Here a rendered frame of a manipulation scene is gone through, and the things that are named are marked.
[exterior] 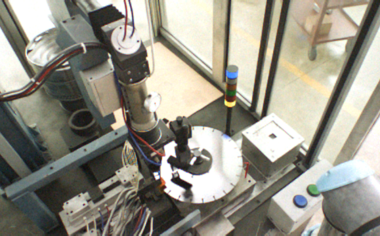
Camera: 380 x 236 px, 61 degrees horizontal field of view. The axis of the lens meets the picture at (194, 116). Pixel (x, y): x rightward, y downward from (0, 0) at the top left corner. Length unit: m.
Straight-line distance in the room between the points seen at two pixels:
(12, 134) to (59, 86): 0.29
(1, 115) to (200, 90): 0.92
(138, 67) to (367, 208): 0.53
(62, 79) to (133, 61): 0.84
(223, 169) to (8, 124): 0.81
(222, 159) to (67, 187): 0.68
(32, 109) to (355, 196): 1.56
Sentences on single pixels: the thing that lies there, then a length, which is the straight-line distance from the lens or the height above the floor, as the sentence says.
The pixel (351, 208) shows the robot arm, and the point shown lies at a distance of 0.71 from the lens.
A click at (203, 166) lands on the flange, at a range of 1.17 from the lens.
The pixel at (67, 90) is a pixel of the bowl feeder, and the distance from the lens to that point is 1.54.
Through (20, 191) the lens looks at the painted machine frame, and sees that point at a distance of 1.19.
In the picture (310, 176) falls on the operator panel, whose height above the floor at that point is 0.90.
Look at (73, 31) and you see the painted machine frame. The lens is 0.83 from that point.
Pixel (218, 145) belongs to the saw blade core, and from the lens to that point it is 1.24.
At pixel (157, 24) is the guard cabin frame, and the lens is 2.10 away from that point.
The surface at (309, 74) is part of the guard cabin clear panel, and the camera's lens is 1.23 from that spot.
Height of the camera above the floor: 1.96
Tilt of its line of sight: 50 degrees down
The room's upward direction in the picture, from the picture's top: 3 degrees counter-clockwise
